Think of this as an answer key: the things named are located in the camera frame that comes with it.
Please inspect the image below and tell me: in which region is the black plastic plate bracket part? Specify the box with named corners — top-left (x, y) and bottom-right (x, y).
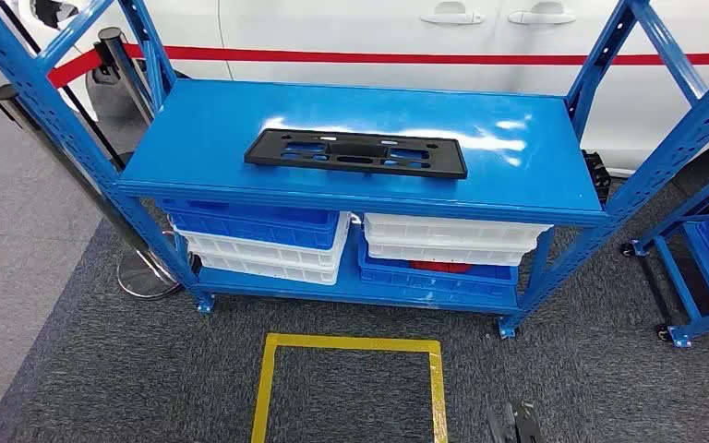
top-left (244, 128), bottom-right (469, 180)

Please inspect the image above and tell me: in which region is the blue metal shelf rack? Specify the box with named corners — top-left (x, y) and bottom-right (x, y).
top-left (0, 0), bottom-right (709, 341)

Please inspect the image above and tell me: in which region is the white plastic crate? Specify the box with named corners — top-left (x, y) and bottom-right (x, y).
top-left (174, 212), bottom-right (353, 270)
top-left (195, 247), bottom-right (346, 287)
top-left (365, 238), bottom-right (530, 268)
top-left (363, 212), bottom-right (553, 252)

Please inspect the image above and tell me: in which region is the blue plastic crate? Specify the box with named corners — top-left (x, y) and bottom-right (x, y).
top-left (357, 234), bottom-right (520, 301)
top-left (157, 198), bottom-right (342, 251)

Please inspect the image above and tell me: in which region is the red item in crate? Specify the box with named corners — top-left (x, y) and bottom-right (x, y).
top-left (408, 260), bottom-right (475, 274)

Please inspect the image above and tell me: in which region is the red barrier belt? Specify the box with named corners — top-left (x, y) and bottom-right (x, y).
top-left (47, 47), bottom-right (103, 90)
top-left (123, 43), bottom-right (709, 67)

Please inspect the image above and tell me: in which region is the white car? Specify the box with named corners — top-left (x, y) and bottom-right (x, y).
top-left (0, 0), bottom-right (709, 178)

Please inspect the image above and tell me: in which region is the black robot right foot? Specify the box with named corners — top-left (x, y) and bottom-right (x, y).
top-left (486, 400), bottom-right (546, 443)

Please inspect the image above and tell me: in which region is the blue wheeled metal rack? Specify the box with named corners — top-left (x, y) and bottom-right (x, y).
top-left (620, 159), bottom-right (709, 350)

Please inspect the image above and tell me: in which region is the white car door handle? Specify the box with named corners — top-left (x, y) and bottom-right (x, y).
top-left (507, 1), bottom-right (577, 26)
top-left (420, 1), bottom-right (486, 26)

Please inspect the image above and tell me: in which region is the thin black stanchion post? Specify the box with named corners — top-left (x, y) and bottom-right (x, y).
top-left (0, 0), bottom-right (128, 173)

